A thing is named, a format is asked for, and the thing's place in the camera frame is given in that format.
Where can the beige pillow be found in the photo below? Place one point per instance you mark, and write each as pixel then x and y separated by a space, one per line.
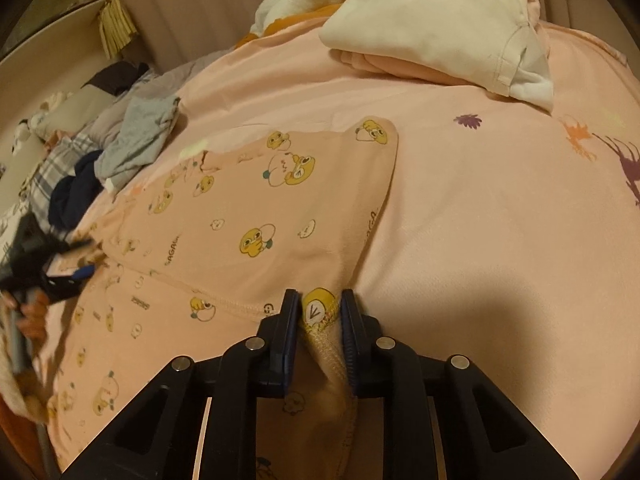
pixel 75 110

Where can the cream folded garment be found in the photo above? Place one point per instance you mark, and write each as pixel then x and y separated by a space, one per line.
pixel 425 20

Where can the person's left hand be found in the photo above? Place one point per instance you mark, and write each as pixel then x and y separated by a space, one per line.
pixel 32 312

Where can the white cabinet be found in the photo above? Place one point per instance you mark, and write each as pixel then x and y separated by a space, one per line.
pixel 60 15

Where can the white folded garment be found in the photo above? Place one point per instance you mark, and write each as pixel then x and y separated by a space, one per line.
pixel 535 80

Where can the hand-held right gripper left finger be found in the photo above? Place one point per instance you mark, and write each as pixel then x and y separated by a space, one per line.
pixel 289 355

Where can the pink printed bedsheet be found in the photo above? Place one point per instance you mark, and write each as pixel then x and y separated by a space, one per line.
pixel 475 235

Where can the navy garment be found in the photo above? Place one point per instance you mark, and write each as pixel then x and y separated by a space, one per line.
pixel 75 195

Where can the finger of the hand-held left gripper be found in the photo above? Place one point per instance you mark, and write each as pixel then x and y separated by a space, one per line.
pixel 75 248
pixel 75 277

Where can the plaid cloth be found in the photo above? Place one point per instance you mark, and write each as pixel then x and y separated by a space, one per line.
pixel 55 160

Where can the orange cloth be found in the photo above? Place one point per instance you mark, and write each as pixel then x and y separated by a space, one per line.
pixel 300 21

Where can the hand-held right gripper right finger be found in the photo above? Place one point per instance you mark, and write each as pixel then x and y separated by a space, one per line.
pixel 350 355

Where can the dark brown cloth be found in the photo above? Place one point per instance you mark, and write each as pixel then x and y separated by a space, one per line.
pixel 120 77

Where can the grey garment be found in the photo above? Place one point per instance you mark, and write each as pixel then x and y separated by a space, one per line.
pixel 135 135

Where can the white fluffy cloth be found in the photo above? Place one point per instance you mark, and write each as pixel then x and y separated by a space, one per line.
pixel 295 0

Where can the pink folded garment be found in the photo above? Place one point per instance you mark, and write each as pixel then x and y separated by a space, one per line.
pixel 380 67

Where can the pink curtain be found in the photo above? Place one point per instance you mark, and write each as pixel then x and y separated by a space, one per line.
pixel 200 10

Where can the pink cartoon print garment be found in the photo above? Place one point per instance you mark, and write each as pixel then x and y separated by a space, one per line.
pixel 225 220

